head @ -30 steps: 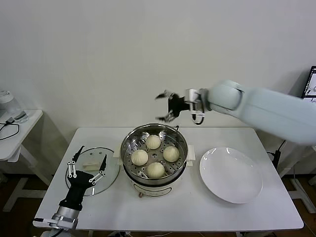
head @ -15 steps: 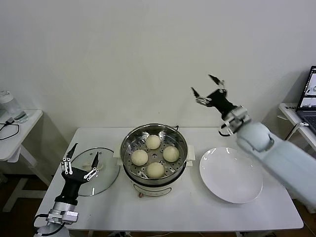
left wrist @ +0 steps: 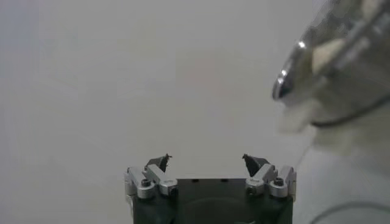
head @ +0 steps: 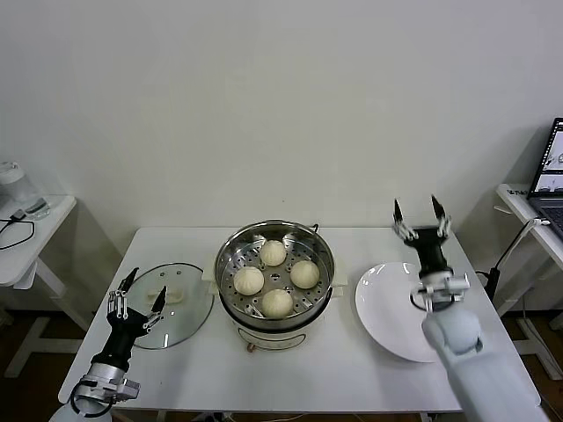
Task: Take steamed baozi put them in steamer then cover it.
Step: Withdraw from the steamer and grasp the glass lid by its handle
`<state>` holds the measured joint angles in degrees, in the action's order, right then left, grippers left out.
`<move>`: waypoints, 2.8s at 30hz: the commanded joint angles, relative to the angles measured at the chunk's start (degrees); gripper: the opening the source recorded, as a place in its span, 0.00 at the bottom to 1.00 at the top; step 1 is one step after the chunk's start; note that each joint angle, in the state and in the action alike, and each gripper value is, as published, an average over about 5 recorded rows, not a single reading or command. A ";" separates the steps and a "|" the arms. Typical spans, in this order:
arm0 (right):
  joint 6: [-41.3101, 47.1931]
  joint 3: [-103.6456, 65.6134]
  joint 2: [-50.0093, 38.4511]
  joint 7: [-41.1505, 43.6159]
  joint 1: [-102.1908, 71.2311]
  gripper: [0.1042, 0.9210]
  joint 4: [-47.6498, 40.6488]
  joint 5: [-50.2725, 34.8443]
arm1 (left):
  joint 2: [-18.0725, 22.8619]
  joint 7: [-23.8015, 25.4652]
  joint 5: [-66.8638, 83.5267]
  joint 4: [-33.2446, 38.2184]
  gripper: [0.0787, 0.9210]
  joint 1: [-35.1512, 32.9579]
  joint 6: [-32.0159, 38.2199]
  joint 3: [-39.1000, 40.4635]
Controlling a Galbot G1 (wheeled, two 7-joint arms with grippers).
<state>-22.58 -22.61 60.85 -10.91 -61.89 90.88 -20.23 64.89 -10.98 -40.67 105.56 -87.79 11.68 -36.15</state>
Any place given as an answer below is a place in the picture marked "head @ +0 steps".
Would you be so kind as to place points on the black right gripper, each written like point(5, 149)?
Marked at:
point(431, 252)

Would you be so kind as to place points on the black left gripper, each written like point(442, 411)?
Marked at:
point(121, 338)

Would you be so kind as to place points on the white steamed baozi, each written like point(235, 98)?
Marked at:
point(272, 252)
point(277, 303)
point(249, 281)
point(304, 273)

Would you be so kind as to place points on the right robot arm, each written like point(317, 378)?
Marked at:
point(457, 329)

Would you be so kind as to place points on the stainless steel steamer basket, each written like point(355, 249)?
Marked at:
point(281, 279)

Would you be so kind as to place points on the white oval plate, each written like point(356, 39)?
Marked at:
point(387, 307)

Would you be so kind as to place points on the white side table with bottle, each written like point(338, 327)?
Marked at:
point(44, 228)

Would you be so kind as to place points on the dark grey open laptop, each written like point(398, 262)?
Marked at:
point(550, 206)

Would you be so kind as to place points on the clear bottle with white cap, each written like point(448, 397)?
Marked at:
point(17, 184)

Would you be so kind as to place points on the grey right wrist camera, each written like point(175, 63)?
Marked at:
point(457, 283)

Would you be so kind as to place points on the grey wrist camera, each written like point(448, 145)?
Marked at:
point(457, 283)
point(128, 389)

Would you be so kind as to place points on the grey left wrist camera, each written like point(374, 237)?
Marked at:
point(128, 389)

